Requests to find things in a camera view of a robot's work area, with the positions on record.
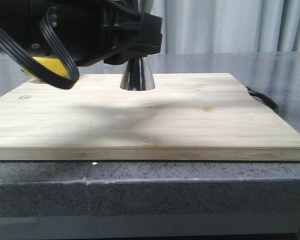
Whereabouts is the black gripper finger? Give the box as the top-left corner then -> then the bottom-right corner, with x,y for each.
103,13 -> 163,65

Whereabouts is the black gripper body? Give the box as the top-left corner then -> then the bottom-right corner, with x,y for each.
0,0 -> 120,67

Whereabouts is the steel cocktail jigger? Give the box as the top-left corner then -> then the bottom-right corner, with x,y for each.
120,0 -> 156,91

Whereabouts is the grey curtain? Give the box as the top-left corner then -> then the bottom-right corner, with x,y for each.
151,0 -> 300,54

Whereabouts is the yellow lemon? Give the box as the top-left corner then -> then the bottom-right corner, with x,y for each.
18,57 -> 70,85

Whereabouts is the wooden cutting board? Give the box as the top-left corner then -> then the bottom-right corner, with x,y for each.
0,73 -> 300,161

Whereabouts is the black ribbed cable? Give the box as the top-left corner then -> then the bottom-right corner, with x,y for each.
0,6 -> 80,90

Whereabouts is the black board handle strap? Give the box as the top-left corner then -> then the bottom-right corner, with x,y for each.
245,85 -> 280,114

